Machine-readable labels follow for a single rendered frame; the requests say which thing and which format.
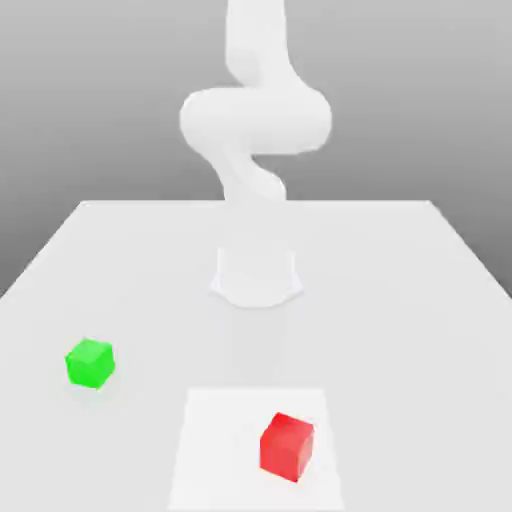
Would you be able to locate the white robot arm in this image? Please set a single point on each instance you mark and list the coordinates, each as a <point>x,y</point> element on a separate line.
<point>256,120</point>

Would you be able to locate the small green cube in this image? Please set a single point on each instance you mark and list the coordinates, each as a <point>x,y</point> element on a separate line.
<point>89,364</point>

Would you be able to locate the small red cube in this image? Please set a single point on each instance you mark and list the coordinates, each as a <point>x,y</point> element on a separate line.
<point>284,447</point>

